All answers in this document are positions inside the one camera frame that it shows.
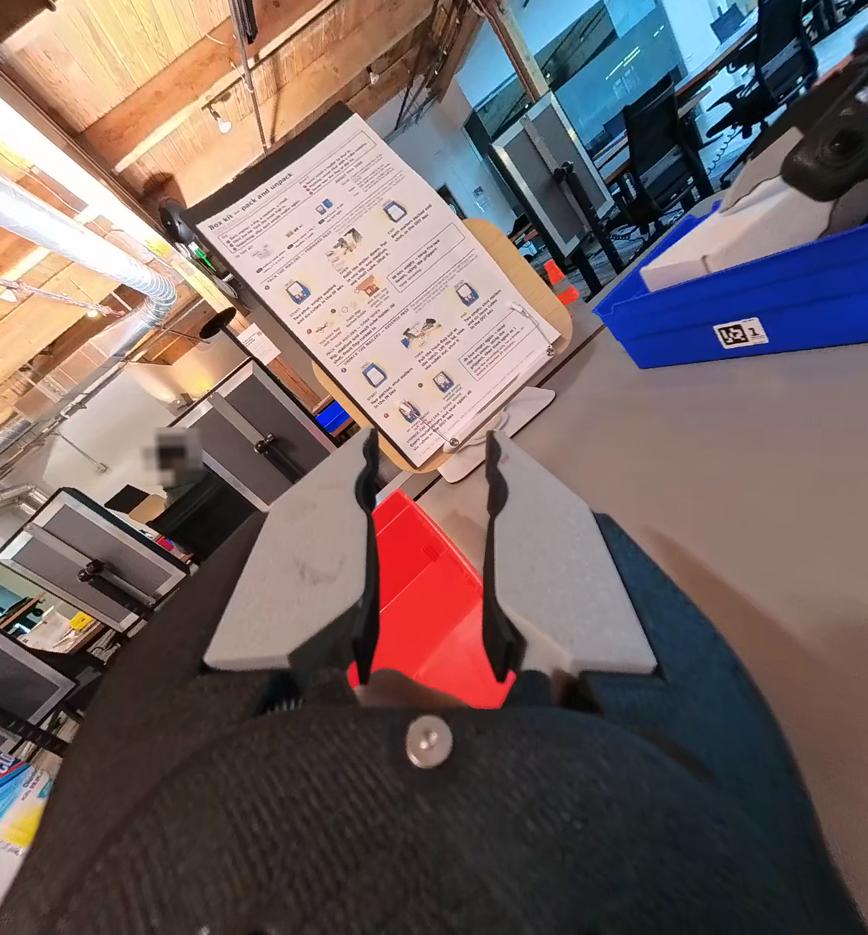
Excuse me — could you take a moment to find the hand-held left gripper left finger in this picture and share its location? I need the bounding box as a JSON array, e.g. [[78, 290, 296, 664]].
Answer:
[[203, 430, 382, 684]]

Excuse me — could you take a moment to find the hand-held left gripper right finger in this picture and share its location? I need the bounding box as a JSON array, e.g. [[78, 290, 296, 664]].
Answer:
[[483, 431, 657, 676]]

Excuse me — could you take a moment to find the red plastic bin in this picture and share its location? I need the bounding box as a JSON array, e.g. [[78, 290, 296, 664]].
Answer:
[[348, 489, 517, 710]]

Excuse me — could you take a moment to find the blue plastic bin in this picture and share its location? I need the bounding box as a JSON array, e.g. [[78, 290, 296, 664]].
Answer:
[[593, 197, 868, 370]]

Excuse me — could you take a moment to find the person's left hand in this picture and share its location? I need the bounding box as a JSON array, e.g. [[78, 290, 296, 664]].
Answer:
[[364, 668, 442, 707]]

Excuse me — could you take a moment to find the black office chair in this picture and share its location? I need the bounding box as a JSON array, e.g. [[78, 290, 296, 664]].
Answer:
[[704, 0, 823, 141], [620, 73, 706, 229]]

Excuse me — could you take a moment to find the grey panel board on stand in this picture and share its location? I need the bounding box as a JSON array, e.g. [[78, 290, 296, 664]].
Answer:
[[0, 610, 77, 740], [491, 91, 625, 280], [171, 361, 340, 512], [0, 488, 190, 631]]

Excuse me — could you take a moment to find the white stand base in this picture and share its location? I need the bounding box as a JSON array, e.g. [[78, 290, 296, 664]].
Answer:
[[437, 387, 555, 483]]

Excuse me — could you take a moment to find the printed instruction sheet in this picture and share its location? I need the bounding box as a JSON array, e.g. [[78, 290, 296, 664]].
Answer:
[[196, 110, 560, 470]]

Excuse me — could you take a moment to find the cleaning wipes canister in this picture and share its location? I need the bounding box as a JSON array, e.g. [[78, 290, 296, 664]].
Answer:
[[0, 738, 62, 852]]

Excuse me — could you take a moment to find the black ceiling rod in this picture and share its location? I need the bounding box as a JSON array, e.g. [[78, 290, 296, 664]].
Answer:
[[231, 0, 268, 150]]

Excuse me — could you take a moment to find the silver ventilation duct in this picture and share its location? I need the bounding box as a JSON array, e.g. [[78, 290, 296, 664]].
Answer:
[[0, 157, 179, 346], [0, 420, 49, 505]]

